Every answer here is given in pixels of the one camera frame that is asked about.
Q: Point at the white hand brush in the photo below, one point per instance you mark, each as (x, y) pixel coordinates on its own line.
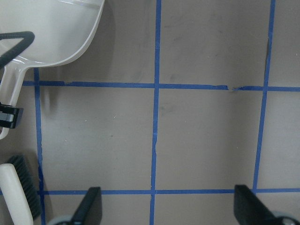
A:
(19, 191)

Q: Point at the white plastic dustpan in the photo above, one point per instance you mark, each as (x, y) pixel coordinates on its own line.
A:
(63, 31)

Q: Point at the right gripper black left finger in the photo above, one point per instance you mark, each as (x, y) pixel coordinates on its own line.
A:
(89, 211)

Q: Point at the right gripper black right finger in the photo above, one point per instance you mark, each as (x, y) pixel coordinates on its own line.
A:
(248, 209)

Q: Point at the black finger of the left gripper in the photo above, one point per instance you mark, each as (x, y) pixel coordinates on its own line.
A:
(10, 116)

